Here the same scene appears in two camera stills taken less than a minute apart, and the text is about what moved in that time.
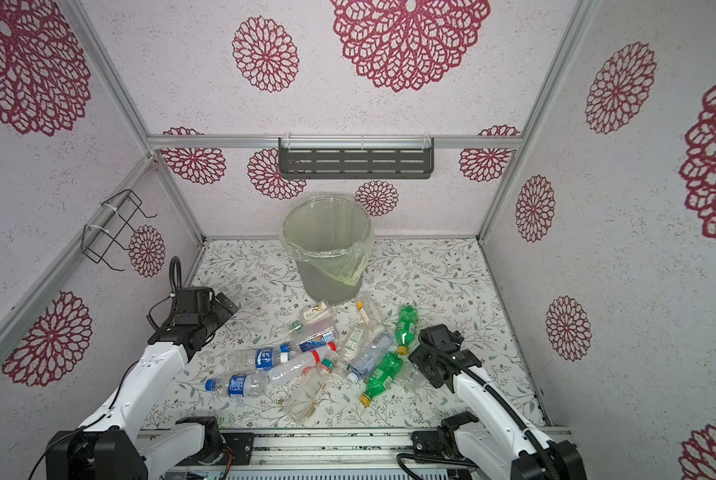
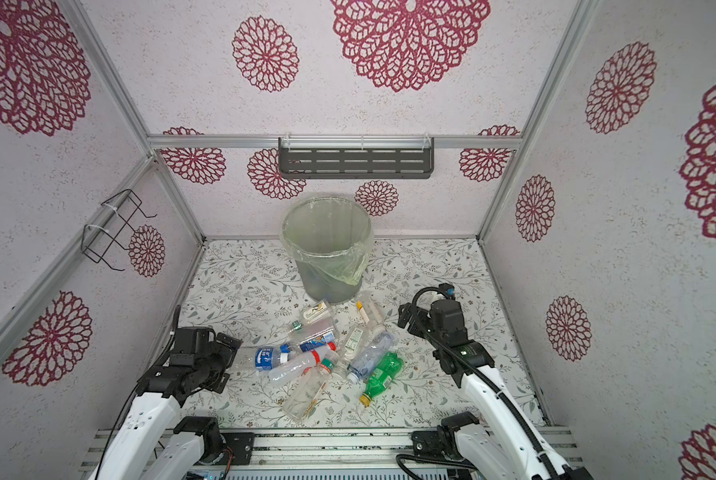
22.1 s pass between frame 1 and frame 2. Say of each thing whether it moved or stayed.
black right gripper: moved
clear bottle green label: stayed
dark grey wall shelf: stayed
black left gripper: moved
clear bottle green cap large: stayed
